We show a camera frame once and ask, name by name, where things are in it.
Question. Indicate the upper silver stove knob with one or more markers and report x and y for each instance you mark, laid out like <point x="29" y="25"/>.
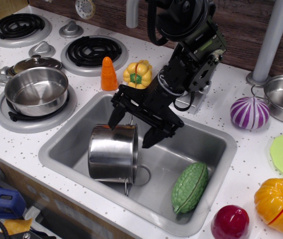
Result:
<point x="71" y="30"/>

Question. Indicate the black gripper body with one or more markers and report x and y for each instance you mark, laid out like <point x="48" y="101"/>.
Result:
<point x="151" y="105"/>

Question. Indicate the yellow bell pepper toy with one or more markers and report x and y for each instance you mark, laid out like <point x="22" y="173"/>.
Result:
<point x="138" y="75"/>

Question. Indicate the hanging strainer spoon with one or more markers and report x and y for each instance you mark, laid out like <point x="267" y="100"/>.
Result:
<point x="85" y="8"/>

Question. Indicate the steel pot lid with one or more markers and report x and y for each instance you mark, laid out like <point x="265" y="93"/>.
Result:
<point x="34" y="61"/>

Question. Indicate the blue clamp tool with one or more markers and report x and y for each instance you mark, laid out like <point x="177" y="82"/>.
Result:
<point x="12" y="204"/>

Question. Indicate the back left stove burner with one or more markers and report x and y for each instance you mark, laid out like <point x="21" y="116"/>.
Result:
<point x="23" y="29"/>

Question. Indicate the green bitter melon toy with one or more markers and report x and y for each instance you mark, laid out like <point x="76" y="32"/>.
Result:
<point x="189" y="187"/>

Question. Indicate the grey vertical pole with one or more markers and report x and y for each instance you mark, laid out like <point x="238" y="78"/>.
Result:
<point x="273" y="35"/>

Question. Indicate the steel saucepan on burner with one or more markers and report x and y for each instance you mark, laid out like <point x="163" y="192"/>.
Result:
<point x="37" y="91"/>

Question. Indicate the orange carrot toy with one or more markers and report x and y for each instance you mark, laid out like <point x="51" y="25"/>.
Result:
<point x="108" y="75"/>

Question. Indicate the dark red apple toy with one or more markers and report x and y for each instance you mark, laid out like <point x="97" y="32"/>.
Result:
<point x="230" y="222"/>

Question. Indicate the orange pumpkin toy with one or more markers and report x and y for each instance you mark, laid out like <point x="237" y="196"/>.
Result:
<point x="269" y="203"/>

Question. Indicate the silver toy faucet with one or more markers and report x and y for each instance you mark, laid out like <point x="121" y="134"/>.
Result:
<point x="184" y="102"/>

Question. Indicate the stainless steel sink basin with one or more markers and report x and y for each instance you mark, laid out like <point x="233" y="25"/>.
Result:
<point x="159" y="167"/>

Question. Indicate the silver stove knob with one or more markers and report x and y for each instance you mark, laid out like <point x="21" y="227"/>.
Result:
<point x="71" y="30"/>
<point x="43" y="49"/>

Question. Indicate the purple white onion toy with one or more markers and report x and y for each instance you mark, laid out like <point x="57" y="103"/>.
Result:
<point x="249" y="113"/>

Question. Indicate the yellow cloth piece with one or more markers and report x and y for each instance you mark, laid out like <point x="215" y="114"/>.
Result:
<point x="16" y="226"/>

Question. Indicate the lower silver stove knob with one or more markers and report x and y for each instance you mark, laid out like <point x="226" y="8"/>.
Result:
<point x="43" y="49"/>

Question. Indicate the front stove burner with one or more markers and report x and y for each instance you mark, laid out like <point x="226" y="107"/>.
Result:
<point x="10" y="121"/>

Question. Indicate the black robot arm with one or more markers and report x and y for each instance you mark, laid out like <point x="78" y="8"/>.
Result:
<point x="200" y="47"/>

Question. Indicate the steel pot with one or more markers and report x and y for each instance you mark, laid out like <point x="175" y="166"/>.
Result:
<point x="113" y="153"/>

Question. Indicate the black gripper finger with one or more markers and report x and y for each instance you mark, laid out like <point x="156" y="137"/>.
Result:
<point x="116" y="116"/>
<point x="155" y="135"/>

